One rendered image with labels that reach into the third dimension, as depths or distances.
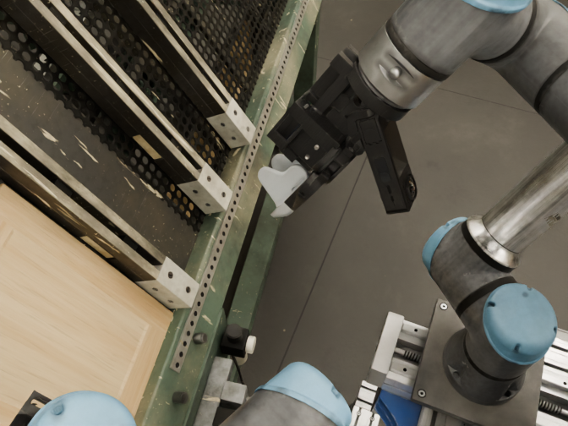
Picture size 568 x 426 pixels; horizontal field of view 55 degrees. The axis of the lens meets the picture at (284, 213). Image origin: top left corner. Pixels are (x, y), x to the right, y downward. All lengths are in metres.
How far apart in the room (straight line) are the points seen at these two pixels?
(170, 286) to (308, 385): 0.80
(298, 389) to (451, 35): 0.31
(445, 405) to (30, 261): 0.81
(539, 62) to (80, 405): 0.46
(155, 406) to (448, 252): 0.68
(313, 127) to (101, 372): 0.79
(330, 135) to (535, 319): 0.54
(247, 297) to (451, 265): 1.23
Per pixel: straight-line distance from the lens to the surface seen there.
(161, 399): 1.27
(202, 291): 1.35
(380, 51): 0.51
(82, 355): 1.16
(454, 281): 1.00
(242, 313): 2.09
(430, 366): 1.13
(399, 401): 1.24
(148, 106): 1.28
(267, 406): 0.47
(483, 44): 0.51
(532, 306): 0.98
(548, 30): 0.55
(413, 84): 0.51
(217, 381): 1.41
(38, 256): 1.11
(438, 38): 0.49
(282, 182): 0.60
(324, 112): 0.56
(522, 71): 0.55
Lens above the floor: 2.07
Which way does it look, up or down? 55 degrees down
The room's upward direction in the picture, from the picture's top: straight up
